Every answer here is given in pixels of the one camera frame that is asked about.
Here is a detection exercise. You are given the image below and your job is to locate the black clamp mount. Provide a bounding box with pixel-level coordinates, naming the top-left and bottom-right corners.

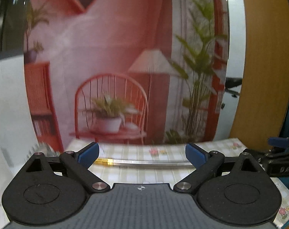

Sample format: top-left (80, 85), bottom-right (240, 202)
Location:
top-left (221, 77), bottom-right (243, 109)

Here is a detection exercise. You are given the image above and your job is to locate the red room scene backdrop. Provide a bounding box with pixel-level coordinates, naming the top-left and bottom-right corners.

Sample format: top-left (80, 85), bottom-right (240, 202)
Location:
top-left (24, 0), bottom-right (229, 150)

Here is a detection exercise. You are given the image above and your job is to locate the brown wooden board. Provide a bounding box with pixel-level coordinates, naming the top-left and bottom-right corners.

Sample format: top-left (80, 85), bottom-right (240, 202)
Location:
top-left (230, 0), bottom-right (289, 150)

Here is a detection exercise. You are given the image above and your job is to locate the telescopic metal fruit picker pole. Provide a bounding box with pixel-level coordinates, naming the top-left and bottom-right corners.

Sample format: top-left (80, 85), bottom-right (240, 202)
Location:
top-left (94, 158), bottom-right (194, 170)

